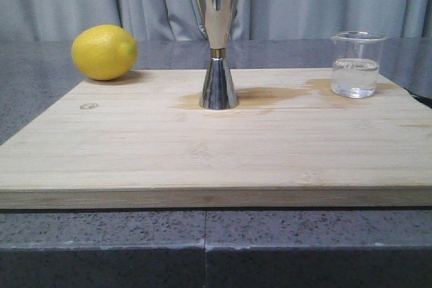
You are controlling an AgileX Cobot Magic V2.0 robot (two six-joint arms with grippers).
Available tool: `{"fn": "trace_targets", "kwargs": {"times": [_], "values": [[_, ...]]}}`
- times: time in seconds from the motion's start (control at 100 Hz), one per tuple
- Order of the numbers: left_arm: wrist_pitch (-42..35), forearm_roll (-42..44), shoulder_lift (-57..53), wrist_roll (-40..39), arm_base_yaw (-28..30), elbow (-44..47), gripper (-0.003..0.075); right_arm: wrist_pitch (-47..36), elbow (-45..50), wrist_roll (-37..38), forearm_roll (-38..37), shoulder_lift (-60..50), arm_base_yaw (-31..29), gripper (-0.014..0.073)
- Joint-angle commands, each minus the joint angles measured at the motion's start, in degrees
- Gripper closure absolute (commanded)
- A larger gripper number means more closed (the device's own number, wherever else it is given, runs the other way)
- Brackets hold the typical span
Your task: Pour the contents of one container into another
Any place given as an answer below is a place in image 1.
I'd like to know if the wooden cutting board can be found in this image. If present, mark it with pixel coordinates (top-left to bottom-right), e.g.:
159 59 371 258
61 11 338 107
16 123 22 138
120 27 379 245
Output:
1 68 431 209

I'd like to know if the grey curtain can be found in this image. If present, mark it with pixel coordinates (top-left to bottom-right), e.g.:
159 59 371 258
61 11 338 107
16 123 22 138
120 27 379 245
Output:
1 0 431 41

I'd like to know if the steel double jigger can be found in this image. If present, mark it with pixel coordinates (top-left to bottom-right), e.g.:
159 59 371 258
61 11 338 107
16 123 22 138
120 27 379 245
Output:
196 0 239 110

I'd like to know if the yellow lemon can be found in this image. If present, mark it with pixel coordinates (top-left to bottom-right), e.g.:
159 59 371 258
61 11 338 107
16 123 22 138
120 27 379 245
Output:
72 24 138 81

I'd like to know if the clear glass beaker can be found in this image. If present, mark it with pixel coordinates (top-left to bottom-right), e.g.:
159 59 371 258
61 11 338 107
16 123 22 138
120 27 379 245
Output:
331 31 386 98

